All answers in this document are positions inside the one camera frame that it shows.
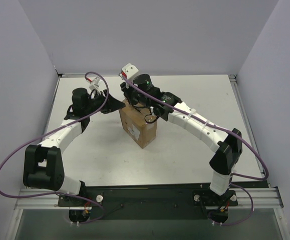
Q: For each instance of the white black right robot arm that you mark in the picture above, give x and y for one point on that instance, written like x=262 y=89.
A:
x=167 y=106

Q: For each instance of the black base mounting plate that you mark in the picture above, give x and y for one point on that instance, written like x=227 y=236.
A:
x=148 y=202

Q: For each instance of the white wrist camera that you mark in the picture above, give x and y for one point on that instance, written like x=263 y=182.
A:
x=95 y=84
x=129 y=72

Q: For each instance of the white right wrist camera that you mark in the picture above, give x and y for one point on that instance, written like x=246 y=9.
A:
x=129 y=72

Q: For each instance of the brown cardboard express box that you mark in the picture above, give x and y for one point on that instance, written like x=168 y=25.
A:
x=134 y=124

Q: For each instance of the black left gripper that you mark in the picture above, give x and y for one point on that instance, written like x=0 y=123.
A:
x=106 y=102

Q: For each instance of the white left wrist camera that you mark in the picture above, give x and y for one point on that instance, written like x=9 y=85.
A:
x=95 y=84

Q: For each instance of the aluminium front rail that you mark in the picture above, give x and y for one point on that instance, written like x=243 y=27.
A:
x=265 y=198

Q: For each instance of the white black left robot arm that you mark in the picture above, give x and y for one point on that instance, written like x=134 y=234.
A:
x=43 y=166

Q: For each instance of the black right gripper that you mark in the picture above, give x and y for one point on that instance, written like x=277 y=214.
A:
x=127 y=91

